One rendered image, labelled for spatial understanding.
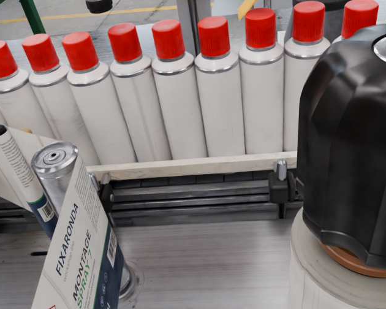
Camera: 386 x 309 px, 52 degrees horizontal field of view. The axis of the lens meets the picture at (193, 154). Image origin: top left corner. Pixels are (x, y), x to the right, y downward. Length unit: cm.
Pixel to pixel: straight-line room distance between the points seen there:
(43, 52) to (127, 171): 18
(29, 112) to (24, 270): 19
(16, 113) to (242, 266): 33
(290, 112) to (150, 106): 17
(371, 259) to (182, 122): 34
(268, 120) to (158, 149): 15
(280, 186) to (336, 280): 26
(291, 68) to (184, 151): 17
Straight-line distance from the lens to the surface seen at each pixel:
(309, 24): 46
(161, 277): 45
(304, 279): 24
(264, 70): 46
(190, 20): 59
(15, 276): 52
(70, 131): 54
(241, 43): 99
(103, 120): 50
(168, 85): 47
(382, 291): 23
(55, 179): 32
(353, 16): 46
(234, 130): 50
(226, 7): 120
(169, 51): 46
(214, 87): 46
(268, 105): 48
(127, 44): 47
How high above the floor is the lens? 126
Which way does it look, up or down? 40 degrees down
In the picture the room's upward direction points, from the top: 10 degrees counter-clockwise
